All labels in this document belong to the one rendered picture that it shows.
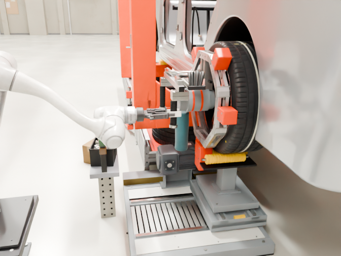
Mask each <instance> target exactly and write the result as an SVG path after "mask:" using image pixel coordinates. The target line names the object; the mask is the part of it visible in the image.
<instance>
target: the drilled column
mask: <svg viewBox="0 0 341 256"><path fill-rule="evenodd" d="M98 187H99V199H100V212H101V218H107V217H116V208H115V190H114V178H113V177H108V178H98Z"/></svg>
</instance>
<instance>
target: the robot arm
mask: <svg viewBox="0 0 341 256"><path fill-rule="evenodd" d="M17 67H18V66H17V61H16V59H15V58H14V57H13V56H12V55H11V54H9V53H7V52H4V51H0V126H1V121H2V116H3V111H4V106H5V101H6V96H7V91H11V92H17V93H23V94H28V95H33V96H36V97H39V98H42V99H44V100H45V101H47V102H48V103H50V104H51V105H52V106H54V107H55V108H56V109H58V110H59V111H60V112H62V113H63V114H64V115H66V116H67V117H68V118H70V119H71V120H73V121H74V122H75V123H77V124H78V125H80V126H82V127H83V128H85V129H87V130H89V131H91V132H93V133H94V134H95V137H96V138H98V139H100V140H101V141H102V142H103V144H104V145H105V146H106V147H108V148H110V149H116V148H118V147H120V146H121V145H122V143H123V141H124V139H125V125H124V124H129V123H135V122H136V121H137V122H142V121H144V118H147V119H150V120H156V119H169V117H181V113H182V112H181V111H180V109H177V111H171V110H170V109H167V108H157V109H150V108H147V110H144V109H143V107H136V109H135V106H128V107H127V106H125V107H122V106H103V107H99V108H96V109H95V110H94V115H93V118H91V117H89V116H87V115H85V114H84V113H82V112H81V111H80V110H78V109H77V108H76V107H75V106H73V105H72V104H71V103H70V102H68V101H67V100H66V99H65V98H63V97H62V96H61V95H60V94H58V93H57V92H56V91H54V90H53V89H51V88H49V87H48V86H46V85H44V84H43V83H41V82H39V81H37V80H35V79H33V78H31V77H29V76H27V75H26V74H24V73H22V72H20V71H18V70H17Z"/></svg>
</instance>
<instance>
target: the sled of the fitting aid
mask: <svg viewBox="0 0 341 256"><path fill-rule="evenodd" d="M190 190H191V192H192V194H193V196H194V198H195V200H196V202H197V204H198V206H199V208H200V210H201V212H202V214H203V216H204V219H205V221H206V223H207V225H208V227H209V229H210V231H211V232H218V231H226V230H234V229H242V228H250V227H258V226H265V225H266V221H267V214H266V213H265V212H264V210H263V209H262V208H261V207H260V205H259V207H258V208H254V209H246V210H237V211H228V212H219V213H213V211H212V210H211V208H210V206H209V204H208V202H207V200H206V198H205V197H204V195H203V193H202V191H201V189H200V187H199V186H198V184H197V182H196V179H192V180H190Z"/></svg>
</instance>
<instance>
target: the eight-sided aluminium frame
mask: <svg viewBox="0 0 341 256"><path fill-rule="evenodd" d="M213 54H214V53H213V52H211V51H210V50H199V51H198V52H197V56H196V59H195V62H194V64H193V67H192V69H191V71H196V70H200V64H199V63H200V59H201V58H203V59H205V60H206V61H208V62H209V64H210V68H211V73H212V78H213V83H214V87H215V96H216V97H215V112H214V126H213V129H212V130H211V132H210V134H208V133H207V132H206V131H205V129H204V126H203V120H202V115H201V111H197V117H198V123H199V127H198V126H197V121H196V115H195V111H193V112H191V117H192V123H193V128H194V130H193V131H194V134H195V136H197V138H198V140H199V141H200V143H201V144H202V145H203V147H204V148H215V146H216V145H217V144H218V143H219V141H220V140H221V139H222V137H223V136H224V135H225V134H226V130H227V125H222V124H220V122H219V121H218V120H217V109H218V107H220V106H221V98H223V104H222V106H228V105H229V97H230V91H229V86H228V82H227V78H226V74H225V70H218V71H219V76H220V80H221V84H222V86H221V85H220V81H219V76H218V72H217V70H214V68H213V65H212V62H211V60H212V57H213ZM198 66H199V67H198Z"/></svg>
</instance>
